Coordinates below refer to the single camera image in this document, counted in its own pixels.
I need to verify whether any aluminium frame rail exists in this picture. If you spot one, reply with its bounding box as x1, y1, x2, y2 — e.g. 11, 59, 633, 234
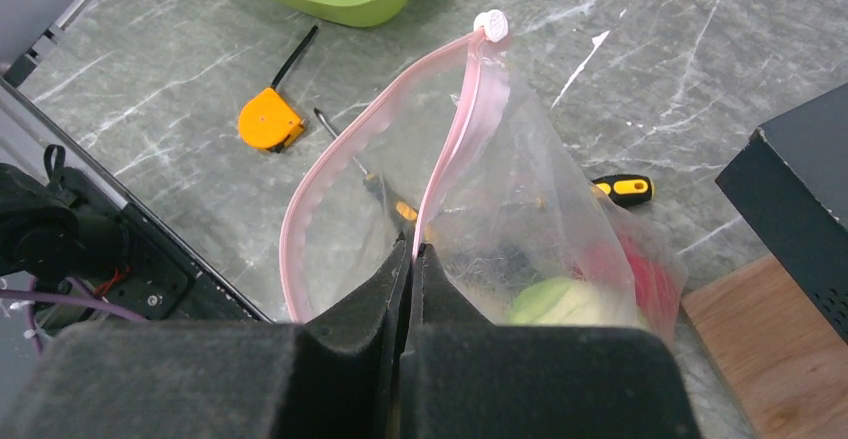
1, 0, 91, 86

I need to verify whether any red tomato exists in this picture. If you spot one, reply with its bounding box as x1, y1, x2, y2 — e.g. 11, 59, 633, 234
569, 231, 687, 343

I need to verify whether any wooden block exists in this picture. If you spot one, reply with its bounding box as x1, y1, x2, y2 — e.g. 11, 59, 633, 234
682, 255, 847, 438

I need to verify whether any orange tape measure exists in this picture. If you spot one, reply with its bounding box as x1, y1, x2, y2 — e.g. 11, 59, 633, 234
237, 87, 306, 153

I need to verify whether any dark grey box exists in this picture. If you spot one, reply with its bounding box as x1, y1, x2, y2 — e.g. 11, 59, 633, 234
716, 85, 847, 338

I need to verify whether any green cabbage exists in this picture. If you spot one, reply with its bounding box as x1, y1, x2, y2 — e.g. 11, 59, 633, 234
507, 276, 650, 330

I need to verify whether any clear zip top bag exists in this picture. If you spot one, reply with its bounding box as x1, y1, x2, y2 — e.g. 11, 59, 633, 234
279, 9, 678, 325

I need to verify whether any black marker pen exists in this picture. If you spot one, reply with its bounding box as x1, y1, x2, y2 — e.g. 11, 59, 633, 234
270, 25, 320, 89

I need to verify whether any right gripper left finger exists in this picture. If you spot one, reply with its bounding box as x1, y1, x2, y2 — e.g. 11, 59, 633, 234
1, 241, 410, 438

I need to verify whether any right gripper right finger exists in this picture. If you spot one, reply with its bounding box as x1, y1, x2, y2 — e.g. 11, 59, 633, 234
400, 246, 701, 438

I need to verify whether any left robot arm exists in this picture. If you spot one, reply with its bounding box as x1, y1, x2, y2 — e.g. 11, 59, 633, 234
1, 144, 131, 284

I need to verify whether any black yellow screwdriver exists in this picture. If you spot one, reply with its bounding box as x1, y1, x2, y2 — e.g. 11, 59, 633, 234
592, 174, 655, 208
313, 107, 425, 232

